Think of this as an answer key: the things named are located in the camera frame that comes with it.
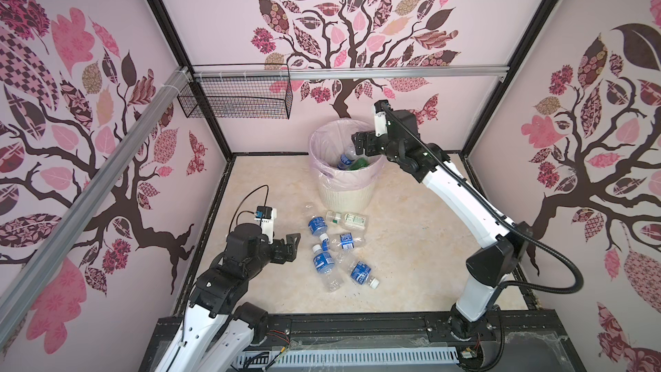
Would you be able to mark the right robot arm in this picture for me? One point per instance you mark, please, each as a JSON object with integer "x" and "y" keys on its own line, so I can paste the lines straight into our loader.
{"x": 502, "y": 241}

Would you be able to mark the clear bottle blue label white cap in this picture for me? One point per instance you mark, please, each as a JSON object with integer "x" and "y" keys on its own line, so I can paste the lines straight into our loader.
{"x": 359, "y": 272}

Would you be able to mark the white slotted cable duct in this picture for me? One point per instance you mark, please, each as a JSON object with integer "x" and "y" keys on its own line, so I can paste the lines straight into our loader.
{"x": 269, "y": 360}

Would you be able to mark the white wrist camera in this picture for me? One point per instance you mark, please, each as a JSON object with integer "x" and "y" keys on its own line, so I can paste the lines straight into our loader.
{"x": 382, "y": 118}
{"x": 265, "y": 217}

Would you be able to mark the black wire basket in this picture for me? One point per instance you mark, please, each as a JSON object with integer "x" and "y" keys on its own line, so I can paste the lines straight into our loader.
{"x": 238, "y": 91}

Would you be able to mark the small clear bottle blue label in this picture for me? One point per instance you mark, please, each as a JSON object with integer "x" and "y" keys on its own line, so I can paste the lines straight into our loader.
{"x": 346, "y": 241}

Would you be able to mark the grey aluminium rail left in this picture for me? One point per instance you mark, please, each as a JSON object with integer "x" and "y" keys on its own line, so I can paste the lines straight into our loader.
{"x": 33, "y": 278}

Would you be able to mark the grey aluminium rail back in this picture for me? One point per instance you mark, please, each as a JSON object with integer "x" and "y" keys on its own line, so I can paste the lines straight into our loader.
{"x": 360, "y": 73}

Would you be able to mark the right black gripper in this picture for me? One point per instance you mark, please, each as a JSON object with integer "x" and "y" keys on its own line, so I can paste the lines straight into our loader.
{"x": 370, "y": 139}

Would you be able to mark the pepsi label clear bottle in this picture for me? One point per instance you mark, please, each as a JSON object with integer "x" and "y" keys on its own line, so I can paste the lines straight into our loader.
{"x": 347, "y": 158}

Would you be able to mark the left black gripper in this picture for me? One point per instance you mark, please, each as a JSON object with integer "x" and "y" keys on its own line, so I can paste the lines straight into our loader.
{"x": 281, "y": 256}

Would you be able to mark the black base frame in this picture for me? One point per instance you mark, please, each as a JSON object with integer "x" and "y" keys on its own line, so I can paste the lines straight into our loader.
{"x": 509, "y": 340}

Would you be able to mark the grey aluminium rail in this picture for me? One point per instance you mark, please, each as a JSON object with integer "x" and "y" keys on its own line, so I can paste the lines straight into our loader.
{"x": 360, "y": 73}
{"x": 33, "y": 278}

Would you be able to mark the white bin with pink liner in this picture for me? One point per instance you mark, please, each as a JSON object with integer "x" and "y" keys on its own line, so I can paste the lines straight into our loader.
{"x": 346, "y": 180}

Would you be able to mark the clear bottle green white label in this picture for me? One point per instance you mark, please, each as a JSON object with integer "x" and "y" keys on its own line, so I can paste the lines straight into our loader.
{"x": 348, "y": 220}

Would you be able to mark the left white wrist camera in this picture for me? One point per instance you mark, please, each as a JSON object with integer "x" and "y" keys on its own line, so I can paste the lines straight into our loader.
{"x": 265, "y": 217}

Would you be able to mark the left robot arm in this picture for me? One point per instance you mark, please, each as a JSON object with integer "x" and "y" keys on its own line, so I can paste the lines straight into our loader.
{"x": 215, "y": 328}

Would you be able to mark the green bottle yellow cap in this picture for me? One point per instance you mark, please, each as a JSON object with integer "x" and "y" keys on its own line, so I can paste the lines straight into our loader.
{"x": 359, "y": 164}

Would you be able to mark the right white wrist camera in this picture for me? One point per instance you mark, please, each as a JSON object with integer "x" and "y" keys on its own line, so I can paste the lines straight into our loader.
{"x": 382, "y": 118}

